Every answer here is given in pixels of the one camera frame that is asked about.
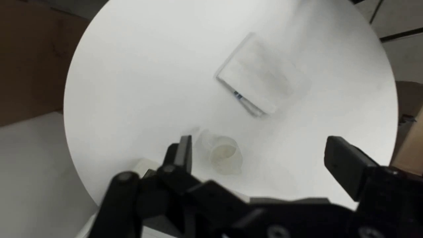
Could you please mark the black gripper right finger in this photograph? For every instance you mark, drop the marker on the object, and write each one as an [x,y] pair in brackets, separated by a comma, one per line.
[348,163]

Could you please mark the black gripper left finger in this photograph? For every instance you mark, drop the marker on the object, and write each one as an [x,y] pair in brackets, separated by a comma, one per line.
[183,154]

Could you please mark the clear plastic jug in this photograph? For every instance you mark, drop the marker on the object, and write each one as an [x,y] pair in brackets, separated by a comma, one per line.
[222,153]

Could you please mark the white folded cloth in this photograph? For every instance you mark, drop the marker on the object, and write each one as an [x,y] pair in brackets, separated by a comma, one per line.
[259,75]

